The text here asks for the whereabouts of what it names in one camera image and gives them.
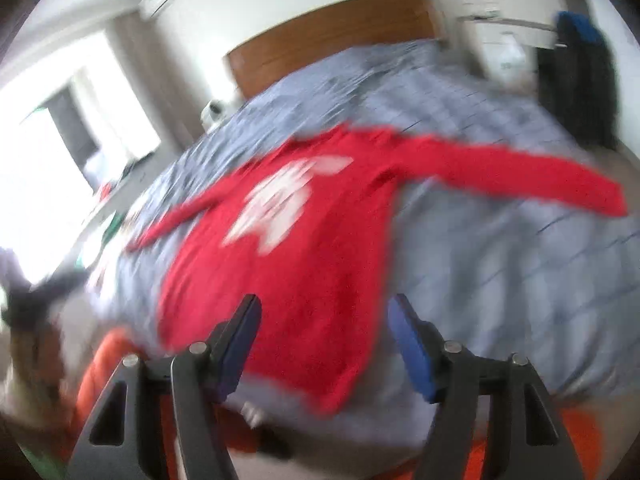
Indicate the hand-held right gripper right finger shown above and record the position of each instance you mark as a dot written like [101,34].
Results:
[412,352]

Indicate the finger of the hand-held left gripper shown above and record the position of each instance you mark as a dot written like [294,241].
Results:
[62,284]

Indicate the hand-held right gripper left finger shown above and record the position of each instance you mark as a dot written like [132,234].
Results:
[234,355]

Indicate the red sweater with white print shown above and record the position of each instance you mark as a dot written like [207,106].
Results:
[300,285]

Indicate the person's left forearm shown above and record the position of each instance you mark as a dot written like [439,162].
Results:
[30,365]

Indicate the dark hanging clothes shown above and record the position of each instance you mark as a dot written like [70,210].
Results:
[580,95]

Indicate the white window ledge cabinet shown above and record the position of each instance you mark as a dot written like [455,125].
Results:
[97,240]

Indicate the green cloth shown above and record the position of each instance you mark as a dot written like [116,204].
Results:
[112,225]

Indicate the orange cloth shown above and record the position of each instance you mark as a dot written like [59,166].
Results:
[102,355]

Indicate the bed with grey checked cover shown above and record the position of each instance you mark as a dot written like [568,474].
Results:
[500,285]

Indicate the window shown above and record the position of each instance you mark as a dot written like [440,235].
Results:
[55,160]

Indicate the beige curtain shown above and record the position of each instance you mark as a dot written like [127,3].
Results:
[145,75]

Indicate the white round device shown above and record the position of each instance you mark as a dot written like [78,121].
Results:
[214,112]

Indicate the white plastic bag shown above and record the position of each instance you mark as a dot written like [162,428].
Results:
[512,52]

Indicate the wooden headboard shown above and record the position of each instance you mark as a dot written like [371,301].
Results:
[340,30]

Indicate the blue hanging garment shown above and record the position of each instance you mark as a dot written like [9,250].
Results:
[580,27]

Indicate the metal clothes rail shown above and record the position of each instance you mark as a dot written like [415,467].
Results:
[510,22]

